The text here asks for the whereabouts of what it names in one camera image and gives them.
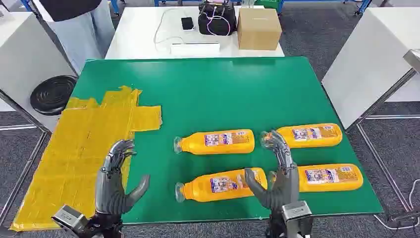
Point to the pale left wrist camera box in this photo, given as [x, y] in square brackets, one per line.
[69, 218]

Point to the black bag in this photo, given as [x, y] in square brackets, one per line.
[216, 23]

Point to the orange drink bottle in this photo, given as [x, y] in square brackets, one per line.
[213, 187]
[311, 135]
[331, 178]
[223, 143]

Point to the green crate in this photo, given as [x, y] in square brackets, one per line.
[267, 3]

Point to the white partition panel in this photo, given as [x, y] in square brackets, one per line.
[367, 65]
[23, 52]

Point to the black phone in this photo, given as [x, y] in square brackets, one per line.
[187, 23]

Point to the blue frame leg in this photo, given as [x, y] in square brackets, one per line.
[115, 6]
[363, 7]
[26, 5]

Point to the green table mat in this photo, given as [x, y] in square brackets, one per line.
[213, 98]

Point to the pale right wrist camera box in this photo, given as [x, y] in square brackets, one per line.
[297, 215]

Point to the grey metal bracket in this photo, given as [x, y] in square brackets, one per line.
[413, 59]

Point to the black round stool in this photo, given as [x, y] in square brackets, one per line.
[52, 95]

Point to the steel floor frame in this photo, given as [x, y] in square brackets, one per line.
[23, 175]
[384, 167]

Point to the white table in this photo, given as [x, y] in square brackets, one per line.
[137, 39]

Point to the person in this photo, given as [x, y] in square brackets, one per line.
[75, 33]

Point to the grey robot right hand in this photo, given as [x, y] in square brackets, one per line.
[283, 190]

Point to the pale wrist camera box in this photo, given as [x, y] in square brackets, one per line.
[297, 215]
[69, 218]

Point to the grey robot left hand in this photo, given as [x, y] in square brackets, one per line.
[110, 193]

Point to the brown cardboard box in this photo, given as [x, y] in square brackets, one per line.
[259, 31]

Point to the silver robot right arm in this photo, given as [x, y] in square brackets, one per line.
[275, 226]

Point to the white flat box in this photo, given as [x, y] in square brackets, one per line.
[195, 49]

